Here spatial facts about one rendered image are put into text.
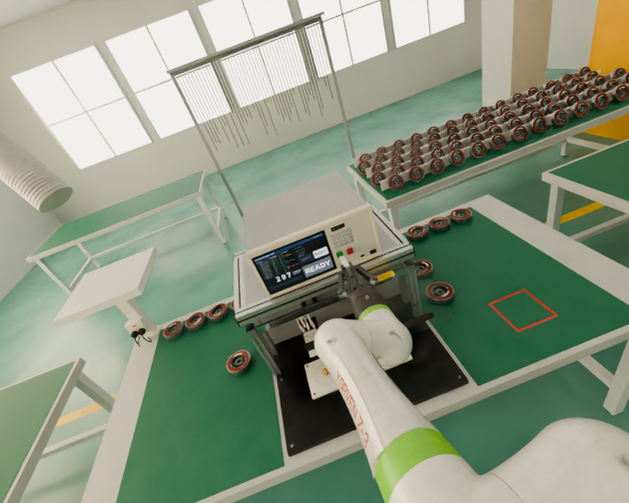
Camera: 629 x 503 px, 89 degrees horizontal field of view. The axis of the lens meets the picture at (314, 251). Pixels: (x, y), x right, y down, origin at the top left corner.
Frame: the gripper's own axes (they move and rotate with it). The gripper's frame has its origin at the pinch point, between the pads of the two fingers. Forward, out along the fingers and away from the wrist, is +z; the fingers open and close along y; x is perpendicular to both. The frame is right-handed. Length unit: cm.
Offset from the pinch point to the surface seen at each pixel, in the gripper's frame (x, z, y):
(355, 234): 5.6, 6.4, 7.3
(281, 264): 5.1, 6.3, -20.0
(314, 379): -40.0, -7.3, -25.3
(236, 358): -41, 19, -57
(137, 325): -30, 56, -107
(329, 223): 13.4, 6.2, 0.1
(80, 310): 2, 34, -105
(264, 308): -7.5, 3.5, -31.6
